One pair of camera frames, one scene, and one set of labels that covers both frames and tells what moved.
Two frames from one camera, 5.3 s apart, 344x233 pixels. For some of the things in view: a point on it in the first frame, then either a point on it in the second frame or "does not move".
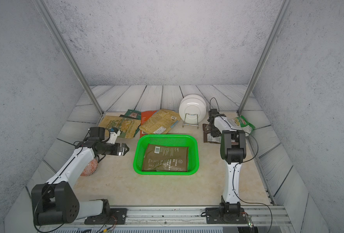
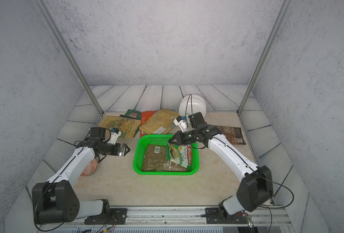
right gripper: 214,134 -> 179,135
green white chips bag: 240,123 -> 181,155
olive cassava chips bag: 165,158 does not move
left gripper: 117,152 does not move
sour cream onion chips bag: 128,127 does not move
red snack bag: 145,116 does not move
